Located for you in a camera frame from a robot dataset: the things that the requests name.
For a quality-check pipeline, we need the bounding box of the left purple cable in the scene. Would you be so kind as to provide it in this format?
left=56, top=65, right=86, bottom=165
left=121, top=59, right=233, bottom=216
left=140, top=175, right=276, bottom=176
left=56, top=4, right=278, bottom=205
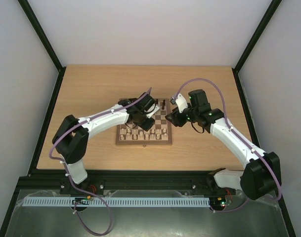
left=49, top=86, right=153, bottom=235

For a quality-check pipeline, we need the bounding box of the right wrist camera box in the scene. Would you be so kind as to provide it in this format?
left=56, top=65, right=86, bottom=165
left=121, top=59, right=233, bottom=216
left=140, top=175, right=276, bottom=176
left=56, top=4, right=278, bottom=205
left=170, top=93, right=188, bottom=113

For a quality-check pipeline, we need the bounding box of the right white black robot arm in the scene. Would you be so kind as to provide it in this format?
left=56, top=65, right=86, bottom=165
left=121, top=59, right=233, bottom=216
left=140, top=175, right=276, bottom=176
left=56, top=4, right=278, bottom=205
left=166, top=89, right=282, bottom=200

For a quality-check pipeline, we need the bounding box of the light blue cable duct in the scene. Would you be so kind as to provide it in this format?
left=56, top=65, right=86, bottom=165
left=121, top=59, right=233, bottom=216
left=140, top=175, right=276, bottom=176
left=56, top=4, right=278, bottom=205
left=22, top=197, right=210, bottom=207

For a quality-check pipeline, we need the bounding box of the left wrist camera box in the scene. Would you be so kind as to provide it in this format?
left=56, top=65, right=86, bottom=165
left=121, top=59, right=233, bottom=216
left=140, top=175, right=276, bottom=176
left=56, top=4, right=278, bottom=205
left=145, top=104, right=161, bottom=118

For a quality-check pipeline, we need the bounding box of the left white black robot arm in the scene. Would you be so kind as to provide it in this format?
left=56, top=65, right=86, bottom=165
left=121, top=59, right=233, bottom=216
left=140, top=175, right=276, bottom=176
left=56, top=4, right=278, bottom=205
left=49, top=91, right=160, bottom=184

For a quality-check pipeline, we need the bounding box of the row of dark pieces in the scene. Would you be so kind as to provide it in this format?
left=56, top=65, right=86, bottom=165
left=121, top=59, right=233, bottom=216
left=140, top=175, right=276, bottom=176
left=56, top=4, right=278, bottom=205
left=156, top=99, right=166, bottom=110

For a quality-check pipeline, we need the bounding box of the row of white pieces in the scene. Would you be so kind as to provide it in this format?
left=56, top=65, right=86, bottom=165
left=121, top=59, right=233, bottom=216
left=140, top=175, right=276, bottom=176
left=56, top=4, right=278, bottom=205
left=117, top=128, right=170, bottom=142

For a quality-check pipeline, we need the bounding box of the purple cable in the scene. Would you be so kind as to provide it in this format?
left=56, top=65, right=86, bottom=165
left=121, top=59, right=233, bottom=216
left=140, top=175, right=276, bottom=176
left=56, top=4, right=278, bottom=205
left=176, top=78, right=282, bottom=213
left=49, top=86, right=153, bottom=235

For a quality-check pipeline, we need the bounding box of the wooden chess board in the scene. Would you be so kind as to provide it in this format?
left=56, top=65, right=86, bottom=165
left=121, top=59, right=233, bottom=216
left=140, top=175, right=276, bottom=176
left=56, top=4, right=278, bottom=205
left=115, top=98, right=172, bottom=147

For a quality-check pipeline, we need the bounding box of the black aluminium frame rail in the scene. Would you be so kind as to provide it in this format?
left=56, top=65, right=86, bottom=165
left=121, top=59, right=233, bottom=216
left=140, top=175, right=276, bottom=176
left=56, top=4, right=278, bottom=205
left=16, top=169, right=279, bottom=198

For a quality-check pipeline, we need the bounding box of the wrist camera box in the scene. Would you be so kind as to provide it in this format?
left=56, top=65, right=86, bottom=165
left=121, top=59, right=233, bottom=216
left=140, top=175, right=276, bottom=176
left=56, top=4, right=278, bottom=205
left=145, top=104, right=161, bottom=118
left=170, top=93, right=188, bottom=113

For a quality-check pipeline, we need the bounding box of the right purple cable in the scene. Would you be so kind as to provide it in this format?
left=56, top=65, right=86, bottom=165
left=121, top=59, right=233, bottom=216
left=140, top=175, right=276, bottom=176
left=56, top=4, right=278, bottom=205
left=176, top=78, right=282, bottom=213

